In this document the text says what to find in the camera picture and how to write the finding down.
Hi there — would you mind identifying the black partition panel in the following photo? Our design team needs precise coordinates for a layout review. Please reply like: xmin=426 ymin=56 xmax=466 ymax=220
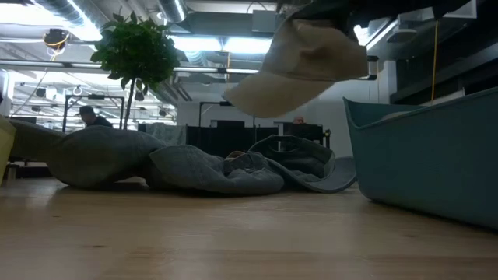
xmin=185 ymin=120 xmax=324 ymax=157

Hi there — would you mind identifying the teal plastic bin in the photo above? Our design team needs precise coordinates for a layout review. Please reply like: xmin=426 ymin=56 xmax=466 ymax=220
xmin=342 ymin=87 xmax=498 ymax=230

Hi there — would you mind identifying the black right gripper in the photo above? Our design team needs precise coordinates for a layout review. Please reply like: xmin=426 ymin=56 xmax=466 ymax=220
xmin=278 ymin=0 xmax=390 ymax=34

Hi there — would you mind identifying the green leafy plant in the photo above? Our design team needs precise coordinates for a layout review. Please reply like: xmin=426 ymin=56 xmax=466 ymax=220
xmin=90 ymin=11 xmax=182 ymax=131

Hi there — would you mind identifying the yellow plastic bin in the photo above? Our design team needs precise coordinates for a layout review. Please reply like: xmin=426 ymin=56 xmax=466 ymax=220
xmin=0 ymin=114 xmax=17 ymax=184

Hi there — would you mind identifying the yellow hanging cord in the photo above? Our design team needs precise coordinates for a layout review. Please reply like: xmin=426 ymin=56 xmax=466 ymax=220
xmin=430 ymin=19 xmax=440 ymax=105

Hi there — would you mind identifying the hanging cable reel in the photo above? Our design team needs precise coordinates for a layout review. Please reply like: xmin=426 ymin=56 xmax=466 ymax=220
xmin=42 ymin=28 xmax=71 ymax=51

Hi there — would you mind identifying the blue denim baseball cap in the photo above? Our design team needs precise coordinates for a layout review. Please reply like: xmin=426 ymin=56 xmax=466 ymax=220
xmin=9 ymin=118 xmax=167 ymax=191
xmin=248 ymin=135 xmax=358 ymax=194
xmin=146 ymin=144 xmax=286 ymax=196

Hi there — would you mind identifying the silver ventilation duct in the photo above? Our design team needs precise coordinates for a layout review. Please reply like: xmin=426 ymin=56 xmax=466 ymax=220
xmin=157 ymin=0 xmax=188 ymax=23

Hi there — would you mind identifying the tan baseball cap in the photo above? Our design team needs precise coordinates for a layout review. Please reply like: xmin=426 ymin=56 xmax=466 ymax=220
xmin=223 ymin=17 xmax=370 ymax=120

